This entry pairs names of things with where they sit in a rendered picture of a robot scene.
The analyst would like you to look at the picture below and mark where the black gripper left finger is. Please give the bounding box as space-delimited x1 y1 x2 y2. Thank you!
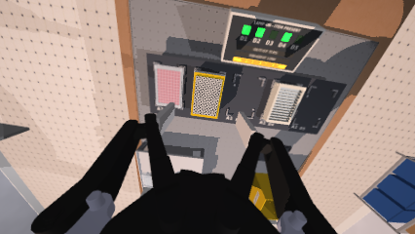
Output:
31 102 187 234

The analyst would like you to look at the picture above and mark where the yellow waste bin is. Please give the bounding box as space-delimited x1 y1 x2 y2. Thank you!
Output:
249 173 278 220

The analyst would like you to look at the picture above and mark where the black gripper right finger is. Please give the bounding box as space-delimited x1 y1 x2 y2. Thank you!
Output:
214 111 338 234

